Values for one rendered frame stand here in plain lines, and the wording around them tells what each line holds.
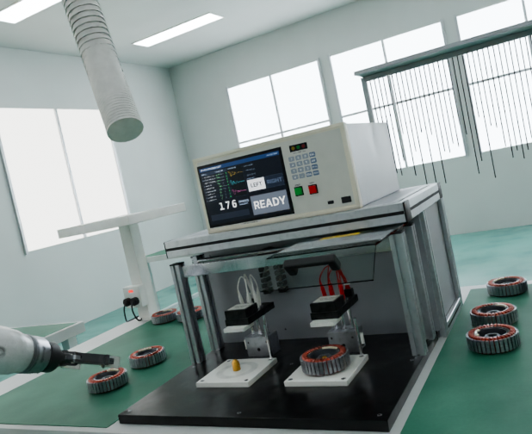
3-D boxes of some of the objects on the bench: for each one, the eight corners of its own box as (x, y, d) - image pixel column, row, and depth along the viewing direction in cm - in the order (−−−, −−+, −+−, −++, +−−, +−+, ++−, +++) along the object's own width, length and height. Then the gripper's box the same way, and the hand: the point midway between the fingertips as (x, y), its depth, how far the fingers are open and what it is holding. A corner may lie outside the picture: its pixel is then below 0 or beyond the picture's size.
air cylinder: (359, 352, 135) (355, 330, 135) (330, 353, 139) (326, 331, 138) (365, 344, 140) (361, 324, 139) (337, 346, 143) (333, 325, 143)
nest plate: (249, 387, 128) (248, 381, 128) (196, 387, 135) (195, 382, 135) (277, 362, 141) (276, 356, 141) (228, 363, 148) (227, 359, 148)
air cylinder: (272, 356, 147) (268, 336, 146) (248, 356, 150) (244, 337, 150) (281, 349, 151) (276, 329, 151) (256, 350, 155) (252, 331, 154)
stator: (170, 361, 169) (167, 349, 169) (133, 373, 165) (130, 361, 165) (163, 353, 179) (160, 342, 179) (127, 363, 175) (125, 352, 175)
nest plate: (348, 386, 116) (346, 380, 116) (284, 387, 123) (283, 381, 123) (368, 358, 129) (368, 353, 129) (310, 361, 137) (309, 356, 136)
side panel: (447, 337, 139) (423, 211, 137) (435, 337, 140) (411, 213, 138) (463, 304, 163) (442, 196, 161) (453, 305, 165) (432, 198, 163)
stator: (112, 393, 150) (109, 381, 149) (80, 395, 154) (77, 382, 154) (137, 377, 160) (133, 364, 160) (106, 379, 164) (102, 367, 164)
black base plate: (389, 432, 98) (386, 420, 98) (120, 424, 128) (117, 414, 128) (438, 338, 139) (436, 330, 139) (225, 349, 169) (224, 342, 169)
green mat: (107, 428, 127) (107, 427, 127) (-52, 422, 156) (-52, 421, 156) (282, 306, 210) (282, 305, 210) (157, 317, 239) (157, 316, 239)
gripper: (-1, 372, 139) (63, 378, 158) (77, 370, 129) (134, 376, 147) (4, 342, 142) (66, 350, 160) (80, 337, 132) (137, 348, 150)
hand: (95, 362), depth 153 cm, fingers open, 13 cm apart
